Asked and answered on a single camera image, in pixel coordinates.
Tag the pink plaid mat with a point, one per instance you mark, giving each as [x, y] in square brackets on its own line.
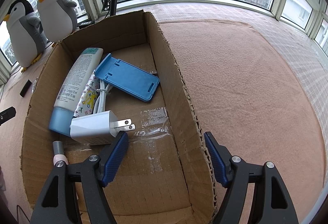
[269, 24]

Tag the white blue lotion tube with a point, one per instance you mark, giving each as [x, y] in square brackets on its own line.
[71, 90]

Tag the large plush penguin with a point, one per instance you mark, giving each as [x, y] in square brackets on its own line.
[26, 33]

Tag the black inline remote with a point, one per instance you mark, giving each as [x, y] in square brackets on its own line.
[85, 24]

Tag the white USB charger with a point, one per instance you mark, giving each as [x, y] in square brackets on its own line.
[98, 129]

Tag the blue sanitizer bottle keychain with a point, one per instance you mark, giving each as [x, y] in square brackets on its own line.
[34, 85]

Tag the small plush penguin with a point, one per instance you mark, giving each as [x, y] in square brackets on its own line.
[58, 18]

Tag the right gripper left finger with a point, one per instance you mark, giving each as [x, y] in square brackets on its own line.
[57, 202]

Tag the brown cardboard box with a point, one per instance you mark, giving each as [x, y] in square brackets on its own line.
[166, 174]

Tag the blue phone stand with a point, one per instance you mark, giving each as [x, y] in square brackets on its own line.
[127, 78]

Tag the black lipstick tube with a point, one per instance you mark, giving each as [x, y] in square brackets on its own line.
[25, 88]

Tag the pink blanket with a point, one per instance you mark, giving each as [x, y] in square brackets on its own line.
[302, 168]

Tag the small pink white bottle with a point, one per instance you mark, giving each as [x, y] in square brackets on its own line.
[59, 154]

